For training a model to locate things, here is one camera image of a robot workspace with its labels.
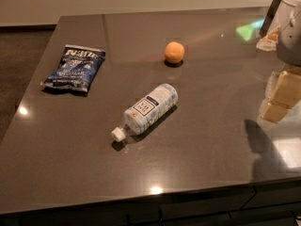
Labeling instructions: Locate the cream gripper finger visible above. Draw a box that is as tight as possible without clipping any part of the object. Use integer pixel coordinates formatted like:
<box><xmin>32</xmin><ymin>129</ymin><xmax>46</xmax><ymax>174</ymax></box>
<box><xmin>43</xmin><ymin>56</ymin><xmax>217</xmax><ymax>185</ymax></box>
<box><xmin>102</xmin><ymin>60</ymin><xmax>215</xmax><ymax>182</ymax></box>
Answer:
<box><xmin>256</xmin><ymin>26</ymin><xmax>280</xmax><ymax>52</ymax></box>
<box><xmin>261</xmin><ymin>67</ymin><xmax>301</xmax><ymax>122</ymax></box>

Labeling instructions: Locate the blue chip bag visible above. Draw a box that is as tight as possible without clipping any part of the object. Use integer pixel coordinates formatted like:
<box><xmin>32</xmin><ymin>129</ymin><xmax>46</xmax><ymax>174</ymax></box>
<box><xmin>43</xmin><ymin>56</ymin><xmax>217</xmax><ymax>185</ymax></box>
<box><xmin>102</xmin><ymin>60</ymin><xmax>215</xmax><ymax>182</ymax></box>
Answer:
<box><xmin>41</xmin><ymin>44</ymin><xmax>105</xmax><ymax>93</ymax></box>

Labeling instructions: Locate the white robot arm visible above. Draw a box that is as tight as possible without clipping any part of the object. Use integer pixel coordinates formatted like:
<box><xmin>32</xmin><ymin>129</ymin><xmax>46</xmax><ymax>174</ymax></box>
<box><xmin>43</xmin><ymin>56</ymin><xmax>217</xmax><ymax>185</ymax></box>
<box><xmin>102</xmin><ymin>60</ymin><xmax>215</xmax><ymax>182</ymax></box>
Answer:
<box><xmin>256</xmin><ymin>0</ymin><xmax>301</xmax><ymax>123</ymax></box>

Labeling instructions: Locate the blue plastic water bottle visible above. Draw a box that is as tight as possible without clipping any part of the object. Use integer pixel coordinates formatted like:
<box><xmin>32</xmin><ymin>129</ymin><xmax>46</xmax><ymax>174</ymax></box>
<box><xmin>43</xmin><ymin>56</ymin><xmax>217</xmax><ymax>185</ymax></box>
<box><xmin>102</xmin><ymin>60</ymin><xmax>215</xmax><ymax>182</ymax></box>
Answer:
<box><xmin>111</xmin><ymin>84</ymin><xmax>178</xmax><ymax>142</ymax></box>

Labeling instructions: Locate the orange fruit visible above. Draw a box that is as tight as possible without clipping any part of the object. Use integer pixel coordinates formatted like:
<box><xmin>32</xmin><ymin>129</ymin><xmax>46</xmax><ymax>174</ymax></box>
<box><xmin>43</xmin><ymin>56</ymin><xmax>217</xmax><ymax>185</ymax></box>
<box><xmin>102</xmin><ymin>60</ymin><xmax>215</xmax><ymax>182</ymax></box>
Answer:
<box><xmin>165</xmin><ymin>41</ymin><xmax>184</xmax><ymax>63</ymax></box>

